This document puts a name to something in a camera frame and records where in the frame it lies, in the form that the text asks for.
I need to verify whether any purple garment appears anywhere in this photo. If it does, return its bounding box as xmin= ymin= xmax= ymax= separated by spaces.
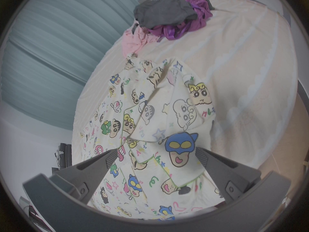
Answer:
xmin=150 ymin=0 xmax=213 ymax=41

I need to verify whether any black garment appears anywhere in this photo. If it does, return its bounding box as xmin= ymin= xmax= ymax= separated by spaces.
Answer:
xmin=134 ymin=0 xmax=216 ymax=29

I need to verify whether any white printed pyjama top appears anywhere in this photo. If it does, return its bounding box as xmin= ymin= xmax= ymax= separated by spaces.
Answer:
xmin=78 ymin=53 xmax=227 ymax=221

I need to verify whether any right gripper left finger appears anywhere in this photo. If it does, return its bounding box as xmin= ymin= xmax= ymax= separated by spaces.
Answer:
xmin=49 ymin=148 xmax=118 ymax=205

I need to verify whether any pink garment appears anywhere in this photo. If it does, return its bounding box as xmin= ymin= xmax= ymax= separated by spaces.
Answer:
xmin=121 ymin=23 xmax=160 ymax=58

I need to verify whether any blue-green curtain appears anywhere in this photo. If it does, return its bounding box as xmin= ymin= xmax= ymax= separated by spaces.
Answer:
xmin=0 ymin=0 xmax=145 ymax=131

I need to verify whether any bed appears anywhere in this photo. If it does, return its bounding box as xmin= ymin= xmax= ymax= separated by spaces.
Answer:
xmin=72 ymin=0 xmax=309 ymax=220

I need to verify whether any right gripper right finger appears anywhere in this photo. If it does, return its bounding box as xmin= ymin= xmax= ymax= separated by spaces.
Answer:
xmin=195 ymin=147 xmax=262 ymax=202

